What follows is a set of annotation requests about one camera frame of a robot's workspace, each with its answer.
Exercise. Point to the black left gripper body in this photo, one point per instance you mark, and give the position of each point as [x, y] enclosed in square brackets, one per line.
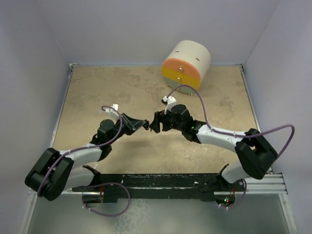
[126, 129]

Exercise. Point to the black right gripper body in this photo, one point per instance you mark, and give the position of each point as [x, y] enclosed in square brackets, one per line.
[168, 118]

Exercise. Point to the black earbud charging case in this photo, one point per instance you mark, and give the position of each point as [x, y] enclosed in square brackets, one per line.
[146, 125]

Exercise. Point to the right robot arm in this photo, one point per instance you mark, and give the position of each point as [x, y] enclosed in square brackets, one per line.
[256, 155]

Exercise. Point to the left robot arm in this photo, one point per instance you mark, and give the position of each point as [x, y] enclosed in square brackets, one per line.
[49, 175]

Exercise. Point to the round white drawer cabinet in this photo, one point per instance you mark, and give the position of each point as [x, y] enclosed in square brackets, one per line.
[186, 65]

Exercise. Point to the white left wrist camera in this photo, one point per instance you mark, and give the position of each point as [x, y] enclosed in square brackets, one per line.
[113, 112]

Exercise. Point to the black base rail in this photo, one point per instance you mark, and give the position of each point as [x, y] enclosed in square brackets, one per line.
[204, 187]

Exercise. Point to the aluminium frame rail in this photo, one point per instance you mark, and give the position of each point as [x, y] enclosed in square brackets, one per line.
[80, 180]

